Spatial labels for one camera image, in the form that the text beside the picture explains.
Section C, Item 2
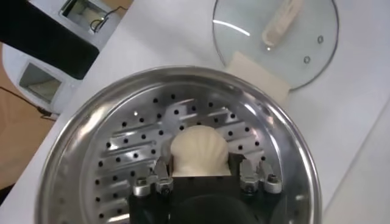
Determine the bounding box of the black floor cable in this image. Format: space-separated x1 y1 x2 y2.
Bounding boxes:
0 86 60 121

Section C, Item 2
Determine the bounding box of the stainless steel steamer basket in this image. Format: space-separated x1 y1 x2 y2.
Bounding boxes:
35 65 323 224

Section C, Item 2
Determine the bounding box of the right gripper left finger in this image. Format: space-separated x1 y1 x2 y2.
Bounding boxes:
132 156 174 198

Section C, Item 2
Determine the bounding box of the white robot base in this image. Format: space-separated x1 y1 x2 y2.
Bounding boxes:
1 0 135 115

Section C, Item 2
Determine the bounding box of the white steamed baozi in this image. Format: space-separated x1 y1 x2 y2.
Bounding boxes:
169 124 232 177

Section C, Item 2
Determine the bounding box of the black robot torso column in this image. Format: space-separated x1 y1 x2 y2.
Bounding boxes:
0 0 101 80

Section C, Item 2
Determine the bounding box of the glass lid with white handle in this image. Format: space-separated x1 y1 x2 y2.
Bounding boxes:
212 0 339 91

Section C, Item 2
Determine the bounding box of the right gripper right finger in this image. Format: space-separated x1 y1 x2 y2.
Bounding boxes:
229 153 283 195

